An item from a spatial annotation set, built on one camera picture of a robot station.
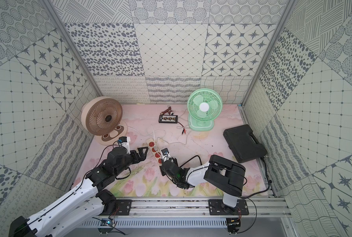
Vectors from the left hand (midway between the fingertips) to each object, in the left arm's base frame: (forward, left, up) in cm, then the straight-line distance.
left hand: (140, 146), depth 78 cm
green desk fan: (+25, -36, +7) cm, 44 cm away
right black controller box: (-31, -48, -20) cm, 61 cm away
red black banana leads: (+24, -23, -17) cm, 38 cm away
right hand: (-2, -11, -15) cm, 19 cm away
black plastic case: (+9, -61, -11) cm, 63 cm away
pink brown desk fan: (+13, +22, +9) cm, 27 cm away
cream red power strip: (+5, -5, -14) cm, 16 cm away
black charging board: (+32, -11, -15) cm, 37 cm away
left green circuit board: (-34, +14, -18) cm, 41 cm away
